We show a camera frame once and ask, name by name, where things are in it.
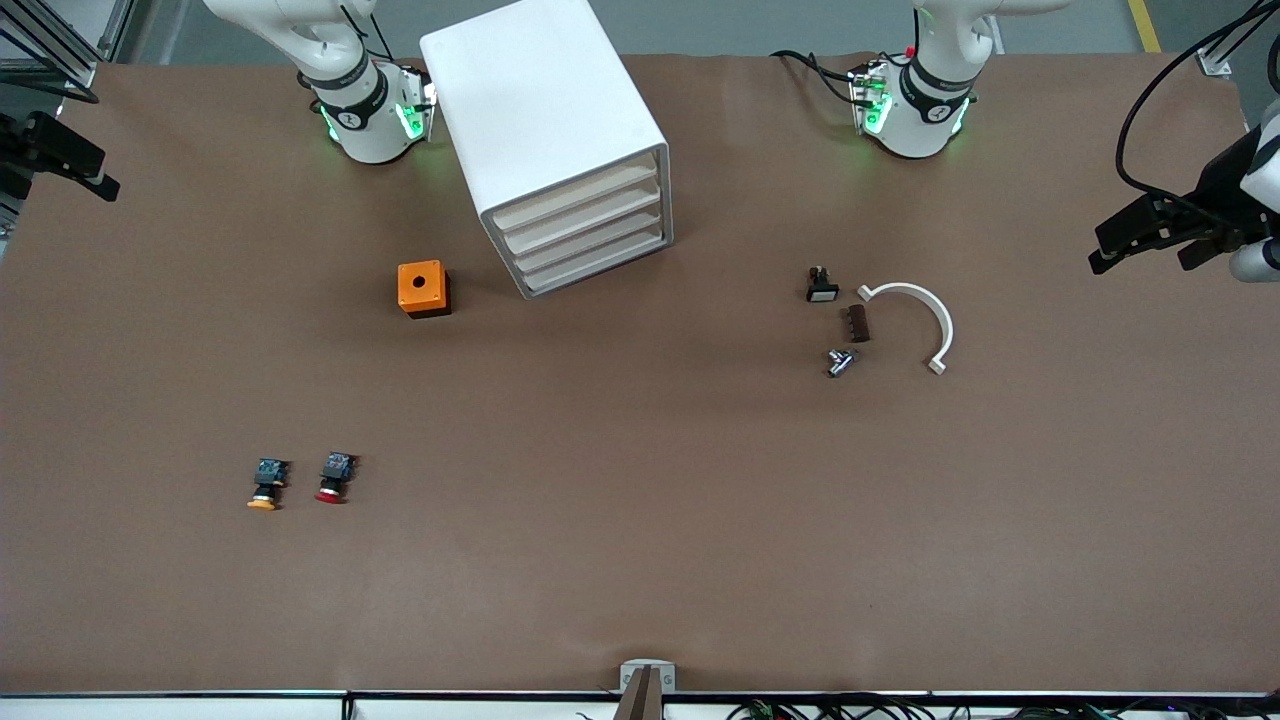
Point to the brown terminal block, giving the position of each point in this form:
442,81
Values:
857,323

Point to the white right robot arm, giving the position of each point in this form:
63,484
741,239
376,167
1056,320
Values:
360,120

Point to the orange button enclosure box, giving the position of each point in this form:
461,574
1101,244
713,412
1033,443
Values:
420,287

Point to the small silver metal connector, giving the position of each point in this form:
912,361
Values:
840,362

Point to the aluminium frame profile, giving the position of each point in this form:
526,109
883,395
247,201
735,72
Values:
1215,60
60,40

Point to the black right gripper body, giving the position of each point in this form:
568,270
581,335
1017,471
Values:
22,136

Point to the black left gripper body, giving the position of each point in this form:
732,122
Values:
1217,185

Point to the yellow mushroom push button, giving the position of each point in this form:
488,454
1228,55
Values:
265,485

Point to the white curved plastic bracket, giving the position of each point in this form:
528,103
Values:
940,320

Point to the small black white switch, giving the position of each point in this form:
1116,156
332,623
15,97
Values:
822,287

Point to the red mushroom push button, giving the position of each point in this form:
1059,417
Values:
334,478

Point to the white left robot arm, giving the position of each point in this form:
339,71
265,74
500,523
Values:
925,115

